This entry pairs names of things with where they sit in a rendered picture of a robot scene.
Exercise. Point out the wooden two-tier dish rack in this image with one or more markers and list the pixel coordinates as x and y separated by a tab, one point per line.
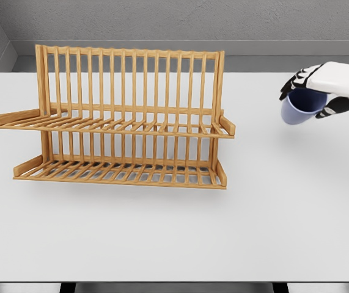
125	122

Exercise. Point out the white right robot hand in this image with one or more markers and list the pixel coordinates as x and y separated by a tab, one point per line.
333	80

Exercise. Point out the blue cup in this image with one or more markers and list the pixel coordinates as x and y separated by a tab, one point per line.
299	112

